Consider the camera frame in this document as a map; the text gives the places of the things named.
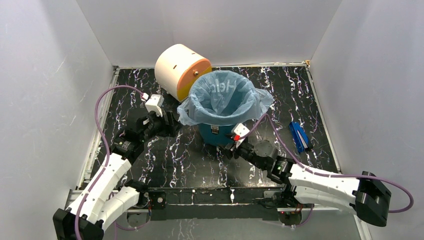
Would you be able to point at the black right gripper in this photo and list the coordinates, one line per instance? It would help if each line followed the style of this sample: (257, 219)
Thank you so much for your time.
(235, 148)

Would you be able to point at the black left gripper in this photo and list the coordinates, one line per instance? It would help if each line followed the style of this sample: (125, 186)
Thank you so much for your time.
(170, 127)

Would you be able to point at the teal plastic trash bin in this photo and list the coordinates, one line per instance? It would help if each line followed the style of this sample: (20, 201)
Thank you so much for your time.
(215, 135)

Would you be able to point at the translucent blue plastic bag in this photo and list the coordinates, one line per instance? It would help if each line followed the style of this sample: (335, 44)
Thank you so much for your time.
(223, 98)

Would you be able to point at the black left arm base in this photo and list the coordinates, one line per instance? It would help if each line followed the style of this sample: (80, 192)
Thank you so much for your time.
(152, 206)

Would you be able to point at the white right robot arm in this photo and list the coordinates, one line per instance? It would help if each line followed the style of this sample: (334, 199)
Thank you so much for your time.
(364, 196)

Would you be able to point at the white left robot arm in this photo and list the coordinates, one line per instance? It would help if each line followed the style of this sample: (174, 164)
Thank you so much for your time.
(94, 210)

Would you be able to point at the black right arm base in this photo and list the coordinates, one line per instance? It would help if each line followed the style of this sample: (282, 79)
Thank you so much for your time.
(291, 212)

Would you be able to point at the blue stapler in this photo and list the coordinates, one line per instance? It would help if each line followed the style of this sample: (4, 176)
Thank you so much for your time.
(301, 140)

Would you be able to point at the round pastel drawer cabinet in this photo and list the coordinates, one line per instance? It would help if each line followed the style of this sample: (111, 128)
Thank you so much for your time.
(177, 68)

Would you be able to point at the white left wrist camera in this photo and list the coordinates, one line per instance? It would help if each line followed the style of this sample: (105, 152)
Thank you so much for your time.
(153, 103)

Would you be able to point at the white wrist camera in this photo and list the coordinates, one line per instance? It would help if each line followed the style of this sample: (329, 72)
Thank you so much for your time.
(153, 103)
(238, 132)

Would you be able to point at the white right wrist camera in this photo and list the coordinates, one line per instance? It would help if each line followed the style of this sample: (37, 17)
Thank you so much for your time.
(238, 132)

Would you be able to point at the aluminium frame rail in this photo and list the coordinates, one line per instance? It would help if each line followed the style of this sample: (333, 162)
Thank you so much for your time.
(219, 203)

